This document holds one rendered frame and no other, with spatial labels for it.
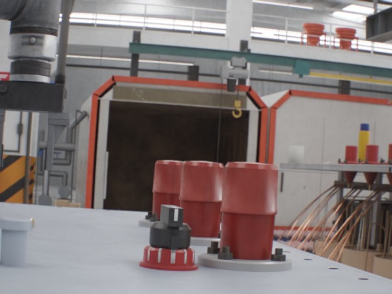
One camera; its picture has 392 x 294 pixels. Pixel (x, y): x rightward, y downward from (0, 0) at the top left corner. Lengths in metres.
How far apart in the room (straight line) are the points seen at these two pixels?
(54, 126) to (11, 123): 10.13
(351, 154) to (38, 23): 2.71
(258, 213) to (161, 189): 0.67
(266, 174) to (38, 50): 0.56
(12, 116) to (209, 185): 10.30
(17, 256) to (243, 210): 0.30
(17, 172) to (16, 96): 10.14
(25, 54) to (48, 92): 0.08
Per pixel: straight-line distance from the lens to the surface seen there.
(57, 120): 1.54
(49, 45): 1.53
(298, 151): 4.67
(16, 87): 1.53
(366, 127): 4.82
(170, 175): 1.75
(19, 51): 1.52
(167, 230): 1.05
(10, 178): 11.66
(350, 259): 4.03
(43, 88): 1.53
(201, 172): 1.42
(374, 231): 4.11
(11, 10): 1.50
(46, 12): 1.53
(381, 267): 3.66
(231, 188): 1.11
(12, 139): 11.66
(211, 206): 1.43
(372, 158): 3.80
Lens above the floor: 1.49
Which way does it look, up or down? 1 degrees up
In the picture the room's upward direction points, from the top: 4 degrees clockwise
